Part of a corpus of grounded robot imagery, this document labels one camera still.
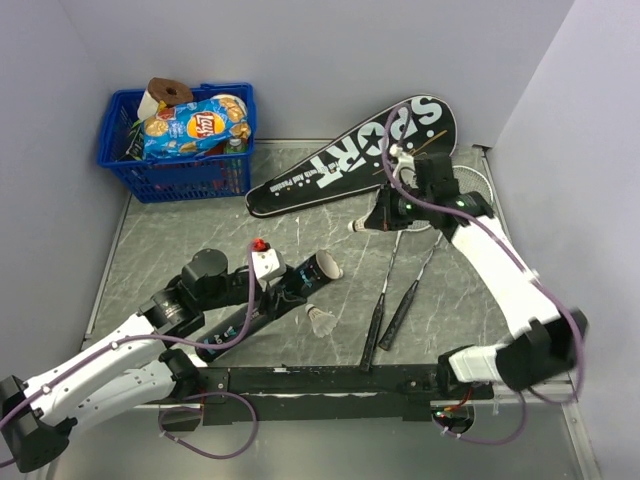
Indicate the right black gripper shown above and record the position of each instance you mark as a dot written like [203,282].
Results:
[384,217]

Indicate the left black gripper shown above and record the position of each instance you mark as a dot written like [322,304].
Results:
[281,301]

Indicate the black shuttlecock tube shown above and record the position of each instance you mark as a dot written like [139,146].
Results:
[305,280]

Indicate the black SPORT racket bag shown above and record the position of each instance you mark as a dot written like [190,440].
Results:
[351,164]

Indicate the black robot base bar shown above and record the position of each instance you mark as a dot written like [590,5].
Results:
[408,392]

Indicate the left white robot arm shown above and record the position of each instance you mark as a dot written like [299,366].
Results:
[140,361]

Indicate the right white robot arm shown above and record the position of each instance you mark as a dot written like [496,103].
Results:
[545,338]

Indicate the right silver badminton racket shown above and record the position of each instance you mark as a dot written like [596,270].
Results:
[469,180]

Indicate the silver badminton racket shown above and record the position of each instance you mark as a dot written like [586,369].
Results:
[373,335]
[469,180]

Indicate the left silver badminton racket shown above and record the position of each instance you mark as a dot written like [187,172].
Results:
[373,335]

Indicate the blue plastic shopping basket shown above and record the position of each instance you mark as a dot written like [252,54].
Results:
[207,175]

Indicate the blue Lays chips bag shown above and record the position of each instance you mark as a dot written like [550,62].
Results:
[194,128]

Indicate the dark green package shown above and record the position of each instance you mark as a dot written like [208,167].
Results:
[135,143]

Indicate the white paper towel roll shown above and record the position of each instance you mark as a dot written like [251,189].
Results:
[148,106]

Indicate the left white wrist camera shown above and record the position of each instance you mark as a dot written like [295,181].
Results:
[268,264]

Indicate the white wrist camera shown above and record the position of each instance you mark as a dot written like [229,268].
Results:
[404,170]
[268,264]

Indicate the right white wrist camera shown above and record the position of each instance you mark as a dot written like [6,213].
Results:
[404,170]

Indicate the aluminium rail frame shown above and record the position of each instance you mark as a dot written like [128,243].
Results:
[557,391]

